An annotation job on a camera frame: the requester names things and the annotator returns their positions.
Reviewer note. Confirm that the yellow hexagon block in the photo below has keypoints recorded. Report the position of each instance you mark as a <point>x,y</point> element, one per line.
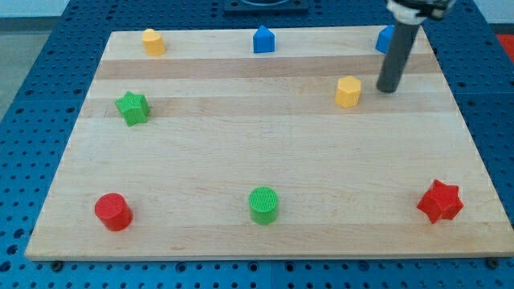
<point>348,91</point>

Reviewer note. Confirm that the red star block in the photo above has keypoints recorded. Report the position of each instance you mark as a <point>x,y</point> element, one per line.
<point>440,201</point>

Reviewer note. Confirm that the blue cube block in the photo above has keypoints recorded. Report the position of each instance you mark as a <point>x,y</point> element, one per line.
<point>383,39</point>

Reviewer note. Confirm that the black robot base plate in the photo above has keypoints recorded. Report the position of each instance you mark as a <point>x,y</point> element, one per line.
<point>264,6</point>

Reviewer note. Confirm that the wooden board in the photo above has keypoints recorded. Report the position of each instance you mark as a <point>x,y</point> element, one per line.
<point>224,120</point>

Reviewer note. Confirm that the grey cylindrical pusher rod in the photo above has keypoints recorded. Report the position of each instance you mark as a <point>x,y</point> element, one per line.
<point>394,63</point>

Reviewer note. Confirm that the blue pentagon block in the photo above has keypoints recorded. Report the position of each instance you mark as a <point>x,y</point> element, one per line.
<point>263,40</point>

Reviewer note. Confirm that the red cylinder block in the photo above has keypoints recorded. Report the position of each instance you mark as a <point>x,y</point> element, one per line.
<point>113,211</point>

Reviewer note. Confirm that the green star block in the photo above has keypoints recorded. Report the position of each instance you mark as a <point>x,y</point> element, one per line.
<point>133,108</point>

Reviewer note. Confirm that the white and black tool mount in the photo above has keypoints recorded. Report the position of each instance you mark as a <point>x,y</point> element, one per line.
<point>414,12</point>

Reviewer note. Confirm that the green cylinder block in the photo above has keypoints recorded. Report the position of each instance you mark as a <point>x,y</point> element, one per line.
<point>264,205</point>

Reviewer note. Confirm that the yellow heart block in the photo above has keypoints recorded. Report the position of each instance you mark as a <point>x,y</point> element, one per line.
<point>153,42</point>

